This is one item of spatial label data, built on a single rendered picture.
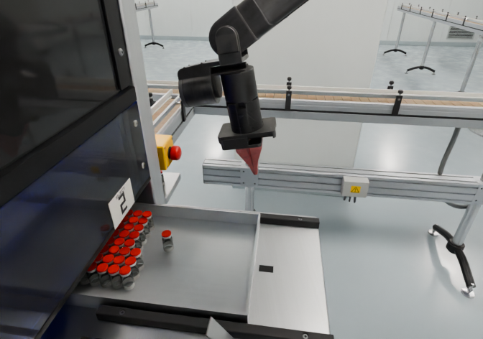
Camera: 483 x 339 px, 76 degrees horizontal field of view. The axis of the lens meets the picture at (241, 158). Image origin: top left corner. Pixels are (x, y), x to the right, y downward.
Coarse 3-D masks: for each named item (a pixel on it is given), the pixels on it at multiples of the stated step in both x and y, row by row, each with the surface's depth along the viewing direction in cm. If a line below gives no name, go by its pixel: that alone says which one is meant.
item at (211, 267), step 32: (160, 224) 75; (192, 224) 75; (224, 224) 75; (256, 224) 75; (160, 256) 66; (192, 256) 66; (224, 256) 66; (96, 288) 59; (160, 288) 59; (192, 288) 59; (224, 288) 59
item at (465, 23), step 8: (400, 8) 624; (408, 8) 583; (416, 8) 553; (424, 8) 536; (424, 16) 513; (432, 16) 485; (440, 16) 460; (448, 16) 456; (456, 16) 420; (448, 24) 434; (456, 24) 414; (464, 24) 396; (472, 24) 379; (480, 24) 370; (480, 32) 362
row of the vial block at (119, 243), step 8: (136, 216) 71; (128, 224) 68; (136, 224) 70; (120, 232) 66; (128, 232) 66; (120, 240) 64; (112, 248) 62; (120, 248) 64; (104, 256) 60; (112, 256) 60; (104, 264) 59; (112, 264) 60; (104, 272) 58; (104, 280) 58
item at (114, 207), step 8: (128, 184) 62; (120, 192) 59; (128, 192) 62; (112, 200) 56; (120, 200) 59; (128, 200) 62; (112, 208) 56; (120, 208) 59; (128, 208) 62; (112, 216) 56; (120, 216) 59
